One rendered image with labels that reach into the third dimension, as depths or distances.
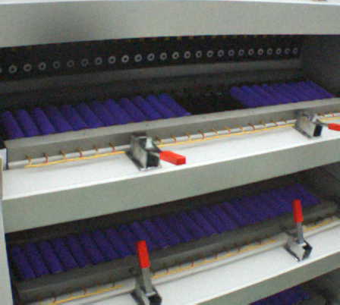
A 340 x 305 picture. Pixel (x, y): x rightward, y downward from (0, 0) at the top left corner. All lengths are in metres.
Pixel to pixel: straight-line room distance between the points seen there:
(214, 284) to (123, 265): 0.13
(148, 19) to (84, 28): 0.07
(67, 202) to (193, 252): 0.25
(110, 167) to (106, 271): 0.16
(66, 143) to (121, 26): 0.14
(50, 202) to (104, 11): 0.21
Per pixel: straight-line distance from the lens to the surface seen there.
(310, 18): 0.74
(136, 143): 0.62
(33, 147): 0.60
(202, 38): 0.82
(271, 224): 0.86
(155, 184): 0.62
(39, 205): 0.57
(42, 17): 0.54
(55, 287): 0.69
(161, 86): 0.78
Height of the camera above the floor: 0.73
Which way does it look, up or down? 14 degrees down
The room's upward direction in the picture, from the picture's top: straight up
